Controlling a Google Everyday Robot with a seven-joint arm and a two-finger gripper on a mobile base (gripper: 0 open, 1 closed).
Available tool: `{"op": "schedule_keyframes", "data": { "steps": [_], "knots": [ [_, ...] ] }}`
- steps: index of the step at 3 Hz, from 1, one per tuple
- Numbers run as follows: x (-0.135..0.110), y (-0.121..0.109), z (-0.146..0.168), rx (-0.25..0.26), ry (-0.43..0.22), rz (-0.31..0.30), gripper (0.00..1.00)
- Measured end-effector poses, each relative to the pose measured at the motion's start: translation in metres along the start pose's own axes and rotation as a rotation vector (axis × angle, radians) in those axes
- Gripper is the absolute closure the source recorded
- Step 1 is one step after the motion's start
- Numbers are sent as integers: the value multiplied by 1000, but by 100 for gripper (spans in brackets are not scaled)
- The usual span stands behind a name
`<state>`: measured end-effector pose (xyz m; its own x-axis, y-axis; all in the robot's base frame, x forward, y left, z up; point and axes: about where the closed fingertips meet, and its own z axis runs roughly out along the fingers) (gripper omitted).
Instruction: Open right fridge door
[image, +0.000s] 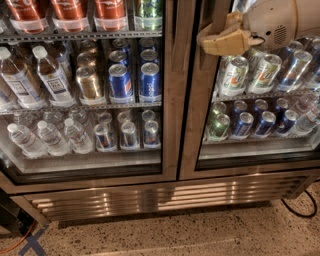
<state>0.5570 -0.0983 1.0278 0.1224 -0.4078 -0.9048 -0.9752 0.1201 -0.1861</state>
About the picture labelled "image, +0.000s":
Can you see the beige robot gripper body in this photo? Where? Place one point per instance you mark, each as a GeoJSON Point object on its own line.
{"type": "Point", "coordinates": [269, 20]}

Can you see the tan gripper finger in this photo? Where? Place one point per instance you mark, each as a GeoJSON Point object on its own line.
{"type": "Point", "coordinates": [233, 43]}
{"type": "Point", "coordinates": [234, 21]}

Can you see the glass fridge door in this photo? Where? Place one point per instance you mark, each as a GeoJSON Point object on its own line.
{"type": "Point", "coordinates": [168, 47]}
{"type": "Point", "coordinates": [293, 142]}

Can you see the stainless steel fridge base grille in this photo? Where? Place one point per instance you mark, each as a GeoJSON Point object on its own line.
{"type": "Point", "coordinates": [90, 203]}

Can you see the green white 7up can left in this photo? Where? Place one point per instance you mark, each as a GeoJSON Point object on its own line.
{"type": "Point", "coordinates": [232, 83]}

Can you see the green white 7up can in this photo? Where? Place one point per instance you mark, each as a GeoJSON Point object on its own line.
{"type": "Point", "coordinates": [267, 68]}
{"type": "Point", "coordinates": [232, 83]}

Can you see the green white 7up can right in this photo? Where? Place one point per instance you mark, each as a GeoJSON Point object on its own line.
{"type": "Point", "coordinates": [267, 68]}

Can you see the blue can bottom shelf right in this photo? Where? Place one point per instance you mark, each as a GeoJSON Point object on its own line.
{"type": "Point", "coordinates": [266, 121]}

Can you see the blue can shelf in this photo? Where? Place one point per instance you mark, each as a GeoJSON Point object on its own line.
{"type": "Point", "coordinates": [266, 121]}
{"type": "Point", "coordinates": [243, 125]}

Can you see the blue can bottom shelf left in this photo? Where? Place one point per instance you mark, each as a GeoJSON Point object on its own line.
{"type": "Point", "coordinates": [243, 125]}

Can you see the green soda bottle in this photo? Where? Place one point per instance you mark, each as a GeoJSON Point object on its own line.
{"type": "Point", "coordinates": [148, 14]}

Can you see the green can bottom shelf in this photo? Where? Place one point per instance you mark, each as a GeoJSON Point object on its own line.
{"type": "Point", "coordinates": [217, 129]}

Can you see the blue pepsi can front right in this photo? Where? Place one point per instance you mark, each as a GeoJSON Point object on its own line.
{"type": "Point", "coordinates": [150, 88]}

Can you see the blue pepsi can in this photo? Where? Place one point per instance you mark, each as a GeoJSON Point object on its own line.
{"type": "Point", "coordinates": [121, 90]}
{"type": "Point", "coordinates": [150, 88]}

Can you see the blue pepsi can front left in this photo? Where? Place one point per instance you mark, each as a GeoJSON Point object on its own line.
{"type": "Point", "coordinates": [121, 90]}

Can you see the red soda bottle right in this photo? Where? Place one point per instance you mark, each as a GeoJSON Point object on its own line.
{"type": "Point", "coordinates": [110, 15]}

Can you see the red soda bottle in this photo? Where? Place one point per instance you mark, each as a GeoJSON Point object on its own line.
{"type": "Point", "coordinates": [110, 15]}
{"type": "Point", "coordinates": [70, 15]}
{"type": "Point", "coordinates": [28, 14]}

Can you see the small energy drink can right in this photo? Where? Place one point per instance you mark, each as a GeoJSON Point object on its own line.
{"type": "Point", "coordinates": [151, 134]}

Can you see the small energy drink can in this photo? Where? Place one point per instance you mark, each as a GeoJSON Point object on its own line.
{"type": "Point", "coordinates": [129, 136]}
{"type": "Point", "coordinates": [105, 138]}
{"type": "Point", "coordinates": [151, 134]}

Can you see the small energy drink can middle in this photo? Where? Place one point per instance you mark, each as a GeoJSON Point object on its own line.
{"type": "Point", "coordinates": [129, 136]}

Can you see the gold soda can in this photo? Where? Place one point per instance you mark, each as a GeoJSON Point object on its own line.
{"type": "Point", "coordinates": [92, 93]}

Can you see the small energy drink can left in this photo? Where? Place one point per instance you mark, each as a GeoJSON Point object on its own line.
{"type": "Point", "coordinates": [105, 138]}

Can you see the red soda bottle middle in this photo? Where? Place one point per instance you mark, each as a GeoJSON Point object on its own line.
{"type": "Point", "coordinates": [70, 15]}

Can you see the tea bottle white cap right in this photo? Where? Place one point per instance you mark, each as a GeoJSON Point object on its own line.
{"type": "Point", "coordinates": [53, 77]}

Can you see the tea bottle white cap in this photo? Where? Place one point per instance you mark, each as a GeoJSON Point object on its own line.
{"type": "Point", "coordinates": [21, 80]}
{"type": "Point", "coordinates": [53, 77]}

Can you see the water bottle right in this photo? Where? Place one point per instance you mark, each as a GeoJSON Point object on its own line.
{"type": "Point", "coordinates": [77, 135]}

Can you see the water bottle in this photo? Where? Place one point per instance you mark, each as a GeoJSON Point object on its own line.
{"type": "Point", "coordinates": [26, 140]}
{"type": "Point", "coordinates": [51, 136]}
{"type": "Point", "coordinates": [77, 135]}

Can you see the water bottle middle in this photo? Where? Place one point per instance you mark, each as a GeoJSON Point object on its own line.
{"type": "Point", "coordinates": [51, 136]}

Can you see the red soda bottle left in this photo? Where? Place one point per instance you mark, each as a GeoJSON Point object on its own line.
{"type": "Point", "coordinates": [28, 14]}

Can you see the tea bottle white cap left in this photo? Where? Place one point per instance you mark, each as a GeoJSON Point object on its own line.
{"type": "Point", "coordinates": [21, 80]}

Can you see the water bottle left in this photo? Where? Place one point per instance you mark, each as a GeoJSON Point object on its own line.
{"type": "Point", "coordinates": [26, 140]}

